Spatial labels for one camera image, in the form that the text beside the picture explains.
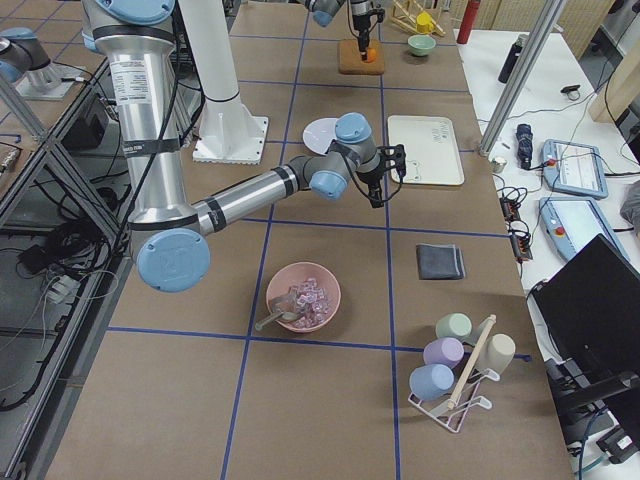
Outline wooden cup rack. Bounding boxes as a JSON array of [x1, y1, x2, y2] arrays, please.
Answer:
[[391, 0, 446, 37]]

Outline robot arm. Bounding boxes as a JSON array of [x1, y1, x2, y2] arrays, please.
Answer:
[[83, 1, 406, 292], [299, 0, 385, 63]]

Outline metal scoop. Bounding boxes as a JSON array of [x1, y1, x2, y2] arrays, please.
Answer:
[[255, 294, 302, 331]]

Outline aluminium frame post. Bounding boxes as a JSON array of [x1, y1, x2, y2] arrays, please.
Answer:
[[478, 0, 566, 157]]

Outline black bottle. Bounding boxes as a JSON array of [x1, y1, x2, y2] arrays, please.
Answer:
[[498, 33, 528, 84]]

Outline teach pendant lower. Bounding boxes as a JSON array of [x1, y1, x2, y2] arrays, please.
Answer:
[[539, 196, 627, 261]]

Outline pink bowl with ice cubes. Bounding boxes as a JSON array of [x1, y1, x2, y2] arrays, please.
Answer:
[[266, 262, 341, 333]]

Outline blue cup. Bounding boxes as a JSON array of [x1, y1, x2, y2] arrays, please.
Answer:
[[409, 364, 455, 400]]

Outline small metal tin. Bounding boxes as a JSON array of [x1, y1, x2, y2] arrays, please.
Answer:
[[490, 156, 507, 174]]

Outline orange fruit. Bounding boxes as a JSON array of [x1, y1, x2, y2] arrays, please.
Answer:
[[362, 47, 377, 63]]

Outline dark grey folded cloth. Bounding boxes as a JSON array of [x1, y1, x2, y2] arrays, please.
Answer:
[[416, 244, 466, 280]]

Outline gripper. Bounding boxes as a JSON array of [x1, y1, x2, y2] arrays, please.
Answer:
[[349, 0, 385, 60], [366, 144, 407, 208]]

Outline black laptop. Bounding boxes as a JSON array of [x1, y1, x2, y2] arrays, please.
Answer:
[[530, 232, 640, 374]]

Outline folded navy umbrella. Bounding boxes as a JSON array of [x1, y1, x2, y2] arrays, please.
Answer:
[[516, 124, 533, 170]]

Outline beige cup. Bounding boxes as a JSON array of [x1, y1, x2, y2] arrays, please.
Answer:
[[484, 333, 516, 375]]

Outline cream bear tray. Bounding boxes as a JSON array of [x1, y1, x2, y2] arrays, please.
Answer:
[[387, 115, 465, 186]]

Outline teach pendant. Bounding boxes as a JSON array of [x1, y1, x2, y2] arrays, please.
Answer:
[[541, 139, 608, 199], [539, 196, 627, 261]]

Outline red bottle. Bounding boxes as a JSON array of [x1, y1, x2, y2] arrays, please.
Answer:
[[456, 0, 481, 45]]

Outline teach pendant upper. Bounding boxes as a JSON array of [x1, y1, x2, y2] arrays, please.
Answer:
[[541, 139, 608, 199]]

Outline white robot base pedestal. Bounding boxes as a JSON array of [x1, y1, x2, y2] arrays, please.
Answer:
[[179, 1, 269, 165]]

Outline white wire cup rack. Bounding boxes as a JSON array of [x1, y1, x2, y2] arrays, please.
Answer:
[[408, 314, 501, 433]]

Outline yellow cup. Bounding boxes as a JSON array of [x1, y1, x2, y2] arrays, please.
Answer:
[[415, 11, 435, 34]]

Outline green ceramic bowl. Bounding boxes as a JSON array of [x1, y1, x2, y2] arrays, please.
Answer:
[[407, 34, 437, 57]]

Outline green cup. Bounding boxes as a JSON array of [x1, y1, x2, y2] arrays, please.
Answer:
[[435, 313, 473, 341]]

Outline white round plate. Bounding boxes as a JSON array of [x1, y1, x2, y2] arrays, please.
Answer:
[[302, 117, 337, 155]]

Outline purple cup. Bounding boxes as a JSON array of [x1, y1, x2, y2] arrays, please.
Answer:
[[423, 337, 464, 369]]

